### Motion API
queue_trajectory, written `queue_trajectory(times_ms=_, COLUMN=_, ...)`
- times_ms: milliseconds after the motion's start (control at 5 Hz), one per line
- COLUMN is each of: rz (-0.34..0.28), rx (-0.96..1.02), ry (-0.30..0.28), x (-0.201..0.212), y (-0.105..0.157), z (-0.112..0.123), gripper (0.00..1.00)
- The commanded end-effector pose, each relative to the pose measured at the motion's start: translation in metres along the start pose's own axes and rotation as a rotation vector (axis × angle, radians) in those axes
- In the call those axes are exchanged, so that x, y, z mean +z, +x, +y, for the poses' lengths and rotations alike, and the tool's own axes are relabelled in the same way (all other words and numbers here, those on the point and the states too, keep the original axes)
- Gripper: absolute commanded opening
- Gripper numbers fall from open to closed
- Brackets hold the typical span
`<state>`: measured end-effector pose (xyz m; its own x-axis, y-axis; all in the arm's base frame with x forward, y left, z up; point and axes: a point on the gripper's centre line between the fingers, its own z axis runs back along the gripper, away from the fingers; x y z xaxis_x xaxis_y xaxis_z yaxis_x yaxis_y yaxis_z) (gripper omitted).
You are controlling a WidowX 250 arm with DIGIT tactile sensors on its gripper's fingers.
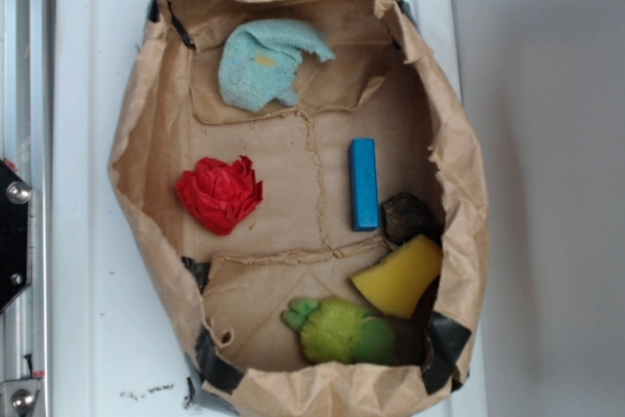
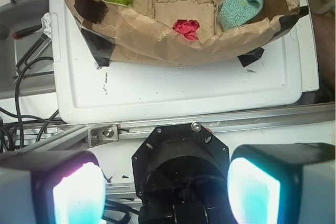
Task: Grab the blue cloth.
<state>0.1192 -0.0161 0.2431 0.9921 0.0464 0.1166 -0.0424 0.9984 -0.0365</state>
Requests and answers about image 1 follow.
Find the light blue terry cloth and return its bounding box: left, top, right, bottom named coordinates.
left=218, top=19, right=335, bottom=113

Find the brown paper bag tray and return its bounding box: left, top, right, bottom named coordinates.
left=109, top=0, right=490, bottom=416

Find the blue rectangular block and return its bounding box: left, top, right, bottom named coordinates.
left=349, top=138, right=380, bottom=231

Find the crumpled red paper ball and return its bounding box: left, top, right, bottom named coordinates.
left=175, top=155, right=264, bottom=236

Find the dark brown rock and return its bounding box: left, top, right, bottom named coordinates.
left=382, top=192, right=441, bottom=245

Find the yellow sponge piece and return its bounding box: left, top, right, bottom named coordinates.
left=350, top=235, right=443, bottom=319

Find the green plush toy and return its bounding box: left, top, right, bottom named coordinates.
left=281, top=297, right=397, bottom=365

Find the black metal bracket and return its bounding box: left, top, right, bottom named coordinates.
left=0, top=160, right=32, bottom=313

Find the aluminium frame rail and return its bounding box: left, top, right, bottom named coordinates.
left=1, top=0, right=55, bottom=416

